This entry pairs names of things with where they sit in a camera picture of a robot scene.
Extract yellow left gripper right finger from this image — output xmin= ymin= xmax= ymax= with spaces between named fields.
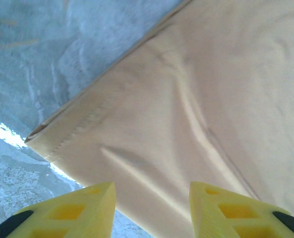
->
xmin=189 ymin=181 xmax=294 ymax=238

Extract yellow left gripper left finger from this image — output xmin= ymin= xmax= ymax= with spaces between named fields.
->
xmin=0 ymin=181 xmax=117 ymax=238

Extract tan t-shirt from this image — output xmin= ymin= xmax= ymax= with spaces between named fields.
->
xmin=23 ymin=0 xmax=294 ymax=238

